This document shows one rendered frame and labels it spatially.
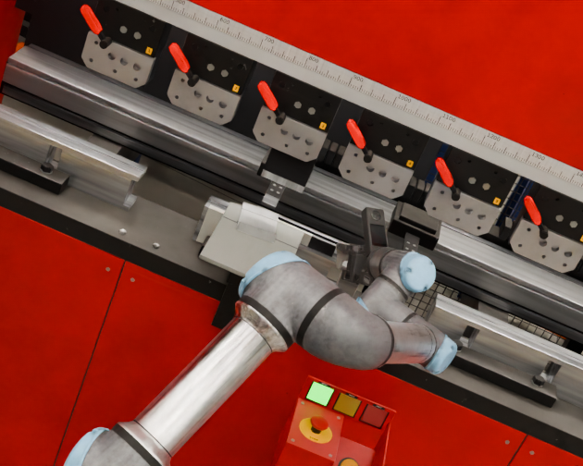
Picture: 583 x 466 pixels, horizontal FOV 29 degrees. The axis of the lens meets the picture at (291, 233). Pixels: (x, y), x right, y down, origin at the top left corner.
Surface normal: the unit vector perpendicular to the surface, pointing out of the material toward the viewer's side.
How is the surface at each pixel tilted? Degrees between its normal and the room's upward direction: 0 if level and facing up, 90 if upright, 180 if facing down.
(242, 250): 0
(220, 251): 0
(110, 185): 90
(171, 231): 0
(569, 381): 90
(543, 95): 90
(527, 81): 90
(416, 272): 60
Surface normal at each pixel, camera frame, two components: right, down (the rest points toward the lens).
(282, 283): -0.11, -0.48
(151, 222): 0.35, -0.81
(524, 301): -0.19, 0.44
